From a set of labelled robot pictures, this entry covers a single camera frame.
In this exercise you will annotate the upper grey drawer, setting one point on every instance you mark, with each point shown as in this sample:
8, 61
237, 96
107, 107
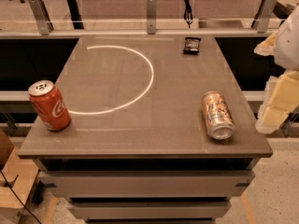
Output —
142, 184

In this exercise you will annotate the orange soda can lying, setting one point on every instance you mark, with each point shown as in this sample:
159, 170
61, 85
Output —
217, 116

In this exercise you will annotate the lower grey drawer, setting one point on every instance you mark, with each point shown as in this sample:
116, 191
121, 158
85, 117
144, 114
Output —
155, 210

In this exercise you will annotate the red coke can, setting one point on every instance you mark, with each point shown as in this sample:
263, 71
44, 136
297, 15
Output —
49, 105

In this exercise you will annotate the right metal rail bracket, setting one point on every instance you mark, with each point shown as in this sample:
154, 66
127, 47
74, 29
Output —
261, 22

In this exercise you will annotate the grey drawer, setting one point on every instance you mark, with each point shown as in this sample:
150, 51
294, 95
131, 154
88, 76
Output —
155, 210
142, 184

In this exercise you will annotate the cardboard box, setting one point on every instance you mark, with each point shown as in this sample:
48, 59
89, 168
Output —
21, 173

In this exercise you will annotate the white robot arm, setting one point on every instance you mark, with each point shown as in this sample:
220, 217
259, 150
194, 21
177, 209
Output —
286, 48

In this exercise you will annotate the left metal rail bracket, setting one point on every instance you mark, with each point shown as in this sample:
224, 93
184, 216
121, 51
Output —
42, 17

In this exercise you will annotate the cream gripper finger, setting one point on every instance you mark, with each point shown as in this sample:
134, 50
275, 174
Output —
266, 47
281, 97

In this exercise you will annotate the middle metal rail bracket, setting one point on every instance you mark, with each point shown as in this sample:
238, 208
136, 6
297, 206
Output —
151, 17

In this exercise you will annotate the metal rail bracket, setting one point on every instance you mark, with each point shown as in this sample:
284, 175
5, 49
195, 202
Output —
151, 17
42, 17
261, 22

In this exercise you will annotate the dark rxbar chocolate wrapper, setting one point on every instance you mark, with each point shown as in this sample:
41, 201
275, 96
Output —
191, 45

